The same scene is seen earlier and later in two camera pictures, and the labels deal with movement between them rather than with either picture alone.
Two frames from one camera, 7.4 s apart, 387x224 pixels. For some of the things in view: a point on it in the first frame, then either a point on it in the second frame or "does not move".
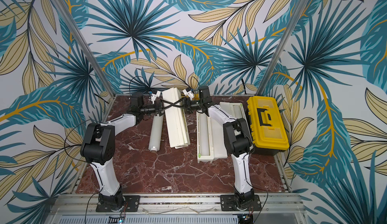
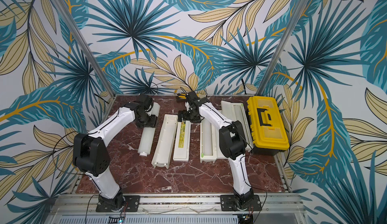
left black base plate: (132, 204) does not move
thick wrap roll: (155, 134) → (146, 141)
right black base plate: (227, 202) does not move
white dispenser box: (178, 135) → (181, 149)
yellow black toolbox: (268, 129) does not move
